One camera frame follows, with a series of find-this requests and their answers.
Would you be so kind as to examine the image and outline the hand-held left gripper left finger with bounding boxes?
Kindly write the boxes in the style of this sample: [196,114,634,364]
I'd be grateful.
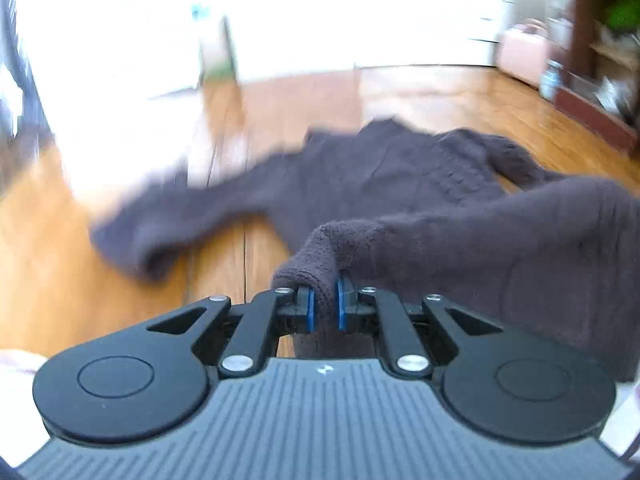
[146,284,317,380]

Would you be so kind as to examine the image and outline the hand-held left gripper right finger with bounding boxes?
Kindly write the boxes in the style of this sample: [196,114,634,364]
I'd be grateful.
[335,270,505,380]

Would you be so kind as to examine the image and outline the dark brown knit sweater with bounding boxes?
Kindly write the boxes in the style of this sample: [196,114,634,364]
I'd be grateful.
[90,117,640,383]

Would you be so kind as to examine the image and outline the pale pink cloth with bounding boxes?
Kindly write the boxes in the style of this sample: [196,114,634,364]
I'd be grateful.
[0,347,48,411]

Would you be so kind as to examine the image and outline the glass jar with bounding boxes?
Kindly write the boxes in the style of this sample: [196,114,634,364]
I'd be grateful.
[539,59,564,102]

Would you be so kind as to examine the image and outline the pink case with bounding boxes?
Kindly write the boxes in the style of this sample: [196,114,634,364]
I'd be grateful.
[496,19,552,87]

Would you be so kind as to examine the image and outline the dark wooden bookshelf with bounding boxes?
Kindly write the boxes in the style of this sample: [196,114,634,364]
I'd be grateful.
[554,0,640,152]

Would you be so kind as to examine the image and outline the green item on shelf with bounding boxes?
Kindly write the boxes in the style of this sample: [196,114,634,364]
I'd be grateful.
[604,0,640,32]

